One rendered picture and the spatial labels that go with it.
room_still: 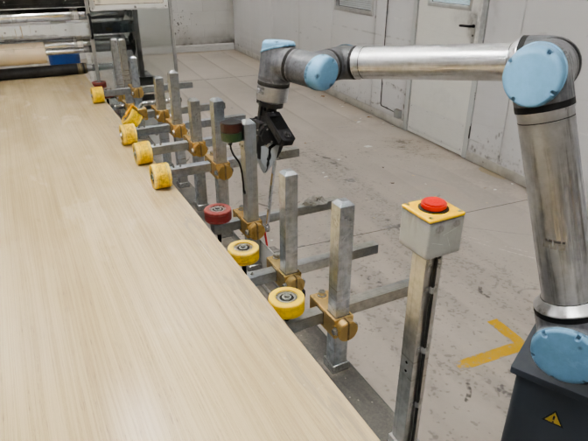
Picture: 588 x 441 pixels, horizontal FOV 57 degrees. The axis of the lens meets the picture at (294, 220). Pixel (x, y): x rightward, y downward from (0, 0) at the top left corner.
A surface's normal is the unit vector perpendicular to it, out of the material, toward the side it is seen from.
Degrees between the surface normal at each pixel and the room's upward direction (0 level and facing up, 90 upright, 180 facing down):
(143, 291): 0
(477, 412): 0
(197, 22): 90
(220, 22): 90
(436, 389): 0
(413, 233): 90
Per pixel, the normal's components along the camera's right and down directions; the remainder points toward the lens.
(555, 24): -0.92, 0.18
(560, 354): -0.59, 0.43
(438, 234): 0.45, 0.40
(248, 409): 0.00, -0.90
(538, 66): -0.63, 0.22
